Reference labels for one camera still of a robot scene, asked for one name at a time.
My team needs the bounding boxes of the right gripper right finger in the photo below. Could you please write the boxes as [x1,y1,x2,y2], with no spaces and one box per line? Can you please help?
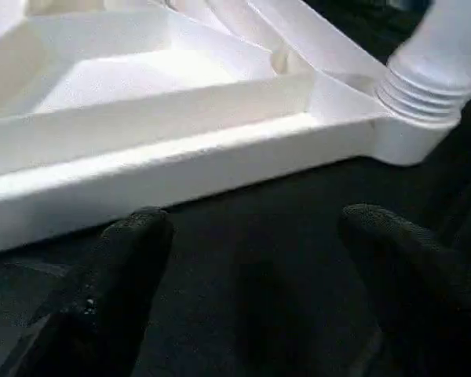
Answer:
[337,203,471,377]

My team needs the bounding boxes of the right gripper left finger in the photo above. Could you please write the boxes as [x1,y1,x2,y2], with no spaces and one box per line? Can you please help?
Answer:
[7,206,176,377]

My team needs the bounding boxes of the white plastic table top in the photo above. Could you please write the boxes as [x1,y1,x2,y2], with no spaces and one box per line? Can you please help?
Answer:
[0,0,462,256]

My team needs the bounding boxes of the white plastic table leg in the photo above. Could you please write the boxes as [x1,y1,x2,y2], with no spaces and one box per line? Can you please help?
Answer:
[374,0,471,129]

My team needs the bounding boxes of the black glossy mat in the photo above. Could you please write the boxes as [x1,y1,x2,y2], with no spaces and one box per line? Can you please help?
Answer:
[0,0,471,377]

